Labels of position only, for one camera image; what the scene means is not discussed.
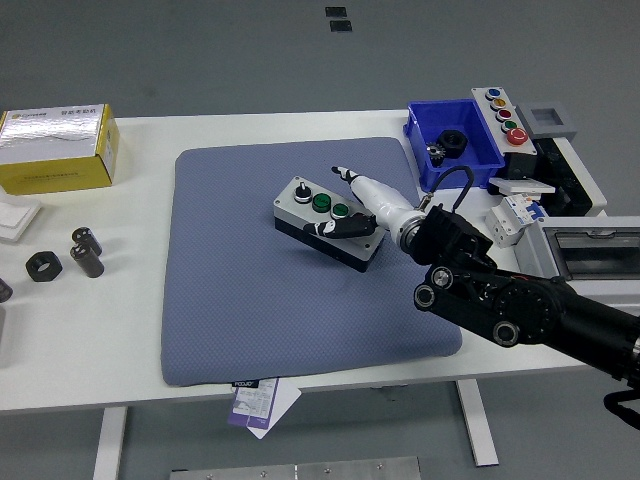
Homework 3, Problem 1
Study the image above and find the black rectangular device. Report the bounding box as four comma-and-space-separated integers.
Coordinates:
504, 137, 609, 219

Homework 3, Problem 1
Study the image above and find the large black hex nut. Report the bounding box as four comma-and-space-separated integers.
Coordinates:
25, 251, 63, 283
435, 129, 470, 160

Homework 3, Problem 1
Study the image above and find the white table leg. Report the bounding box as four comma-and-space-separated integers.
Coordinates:
92, 407, 129, 480
454, 379, 501, 468

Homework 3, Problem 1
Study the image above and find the black cylindrical capacitor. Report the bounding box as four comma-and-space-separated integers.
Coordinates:
71, 226, 104, 256
69, 243, 106, 279

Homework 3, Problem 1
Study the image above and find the grey metal plate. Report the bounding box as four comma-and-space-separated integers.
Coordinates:
169, 455, 424, 480

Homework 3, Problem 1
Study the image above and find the grey four-control button box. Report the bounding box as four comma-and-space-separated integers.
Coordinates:
273, 175, 387, 274

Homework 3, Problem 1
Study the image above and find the white blue circuit breaker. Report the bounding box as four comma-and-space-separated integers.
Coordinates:
485, 193, 547, 250

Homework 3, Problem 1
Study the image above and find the white paper card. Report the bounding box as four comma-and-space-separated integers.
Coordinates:
247, 383, 303, 441

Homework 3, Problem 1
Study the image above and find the purple white paper tag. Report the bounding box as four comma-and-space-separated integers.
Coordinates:
227, 378, 280, 430

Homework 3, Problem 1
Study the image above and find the blue plastic bin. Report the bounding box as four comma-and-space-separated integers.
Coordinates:
403, 98, 506, 194

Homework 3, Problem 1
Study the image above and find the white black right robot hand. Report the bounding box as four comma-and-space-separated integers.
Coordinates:
302, 165, 419, 240

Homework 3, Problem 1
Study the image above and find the grey square frame box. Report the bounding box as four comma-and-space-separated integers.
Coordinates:
516, 102, 577, 141

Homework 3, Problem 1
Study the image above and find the white windowed distribution box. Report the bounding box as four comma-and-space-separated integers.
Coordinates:
514, 215, 640, 319

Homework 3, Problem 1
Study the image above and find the white five-button control box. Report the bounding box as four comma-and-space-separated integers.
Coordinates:
471, 86, 539, 156

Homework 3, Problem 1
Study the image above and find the white square panel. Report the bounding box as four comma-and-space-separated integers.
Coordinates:
0, 194, 42, 245

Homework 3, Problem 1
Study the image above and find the grey-blue padded mat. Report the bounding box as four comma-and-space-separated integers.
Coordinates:
160, 137, 464, 388

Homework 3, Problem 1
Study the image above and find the yellow silver cardboard box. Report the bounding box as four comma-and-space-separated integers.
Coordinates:
0, 103, 121, 196

